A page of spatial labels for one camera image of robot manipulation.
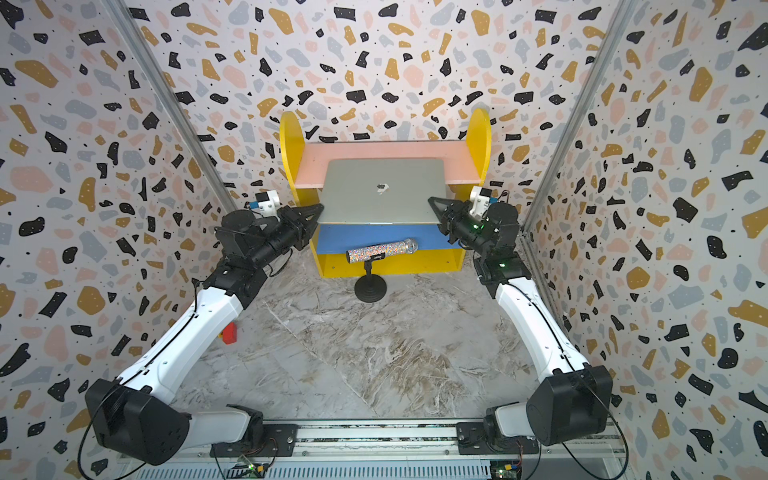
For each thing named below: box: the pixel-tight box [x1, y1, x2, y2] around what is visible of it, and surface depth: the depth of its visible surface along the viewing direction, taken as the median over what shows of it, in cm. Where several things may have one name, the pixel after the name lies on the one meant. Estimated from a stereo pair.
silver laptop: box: [318, 158, 446, 224], surface depth 70 cm
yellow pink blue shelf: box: [280, 109, 492, 279], surface depth 78 cm
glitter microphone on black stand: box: [346, 238, 419, 303], surface depth 94 cm
